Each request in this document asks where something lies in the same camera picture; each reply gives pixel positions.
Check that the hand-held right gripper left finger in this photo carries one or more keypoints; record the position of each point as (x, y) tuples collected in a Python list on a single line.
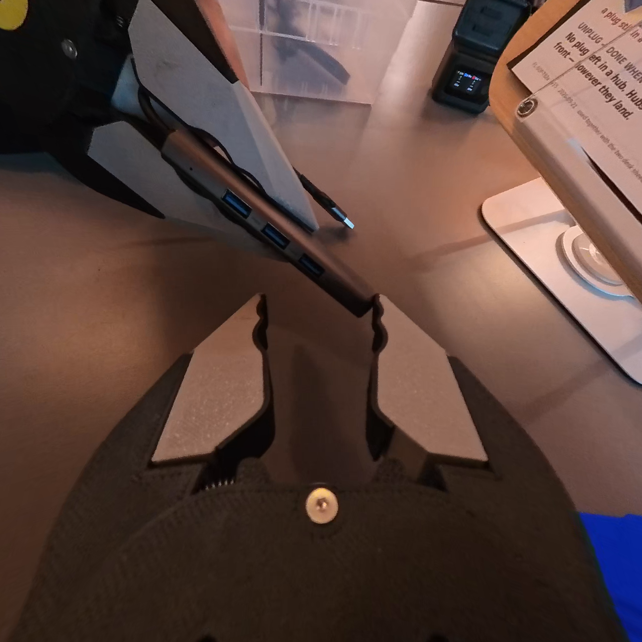
[(215, 401)]

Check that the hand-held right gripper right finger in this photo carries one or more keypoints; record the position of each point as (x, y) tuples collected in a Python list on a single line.
[(426, 401)]

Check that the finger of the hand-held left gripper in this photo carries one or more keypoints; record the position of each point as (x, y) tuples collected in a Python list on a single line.
[(200, 90), (140, 175)]

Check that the clear plastic bin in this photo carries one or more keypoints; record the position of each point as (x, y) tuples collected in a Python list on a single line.
[(301, 30)]

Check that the dark grey usb hub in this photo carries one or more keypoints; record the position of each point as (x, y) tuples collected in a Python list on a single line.
[(301, 251)]

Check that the white clipboard stand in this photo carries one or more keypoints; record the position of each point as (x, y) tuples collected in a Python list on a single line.
[(531, 225)]

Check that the blue plastic bin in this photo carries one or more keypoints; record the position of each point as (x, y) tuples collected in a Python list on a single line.
[(617, 566)]

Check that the black power adapter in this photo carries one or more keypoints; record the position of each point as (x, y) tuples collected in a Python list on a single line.
[(471, 50)]

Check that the laminated instruction sheet on stand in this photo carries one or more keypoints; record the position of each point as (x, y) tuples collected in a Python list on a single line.
[(501, 75)]

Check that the printed instruction sheet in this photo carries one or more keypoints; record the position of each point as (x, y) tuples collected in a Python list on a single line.
[(592, 75)]

